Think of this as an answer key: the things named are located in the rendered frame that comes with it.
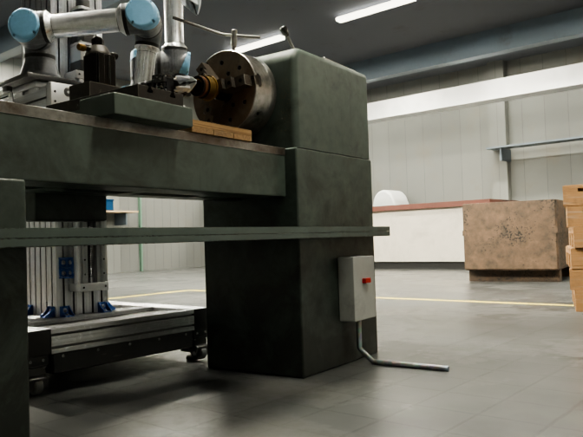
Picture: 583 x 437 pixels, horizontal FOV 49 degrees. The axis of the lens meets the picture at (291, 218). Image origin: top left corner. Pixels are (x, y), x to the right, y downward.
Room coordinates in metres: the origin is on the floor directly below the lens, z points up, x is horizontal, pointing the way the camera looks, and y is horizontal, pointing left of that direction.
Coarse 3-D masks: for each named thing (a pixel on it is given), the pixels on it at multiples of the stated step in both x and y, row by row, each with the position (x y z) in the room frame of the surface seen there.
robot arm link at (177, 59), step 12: (168, 0) 2.82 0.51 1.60; (180, 0) 2.84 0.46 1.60; (168, 12) 2.83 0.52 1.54; (180, 12) 2.84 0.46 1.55; (168, 24) 2.83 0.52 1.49; (180, 24) 2.85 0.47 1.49; (168, 36) 2.84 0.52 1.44; (180, 36) 2.85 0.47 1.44; (168, 48) 2.83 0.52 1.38; (180, 48) 2.84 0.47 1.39; (168, 60) 2.83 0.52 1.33; (180, 60) 2.84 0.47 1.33; (168, 72) 2.85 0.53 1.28; (180, 72) 2.86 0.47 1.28
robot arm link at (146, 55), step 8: (160, 32) 2.47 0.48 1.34; (136, 40) 2.48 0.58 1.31; (144, 40) 2.46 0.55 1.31; (152, 40) 2.47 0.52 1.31; (136, 48) 2.49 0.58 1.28; (144, 48) 2.47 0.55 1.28; (152, 48) 2.48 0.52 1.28; (136, 56) 2.49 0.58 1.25; (144, 56) 2.47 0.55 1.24; (152, 56) 2.49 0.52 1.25; (136, 64) 2.48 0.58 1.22; (144, 64) 2.47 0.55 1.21; (152, 64) 2.49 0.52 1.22; (136, 72) 2.48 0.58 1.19; (144, 72) 2.47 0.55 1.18; (152, 72) 2.49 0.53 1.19; (136, 80) 2.48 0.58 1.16
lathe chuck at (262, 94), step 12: (216, 60) 2.42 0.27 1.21; (228, 60) 2.38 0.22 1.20; (240, 60) 2.35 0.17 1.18; (252, 60) 2.37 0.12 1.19; (216, 72) 2.42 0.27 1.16; (228, 72) 2.39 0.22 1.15; (240, 72) 2.35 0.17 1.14; (252, 72) 2.32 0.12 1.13; (264, 72) 2.37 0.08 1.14; (264, 84) 2.35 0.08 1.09; (216, 96) 2.44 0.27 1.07; (228, 96) 2.50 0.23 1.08; (240, 96) 2.35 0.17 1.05; (252, 96) 2.32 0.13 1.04; (264, 96) 2.35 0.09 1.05; (228, 108) 2.39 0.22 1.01; (240, 108) 2.35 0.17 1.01; (252, 108) 2.33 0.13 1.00; (264, 108) 2.38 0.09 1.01; (204, 120) 2.46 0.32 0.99; (228, 120) 2.39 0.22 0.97; (240, 120) 2.36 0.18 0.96; (252, 120) 2.37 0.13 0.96
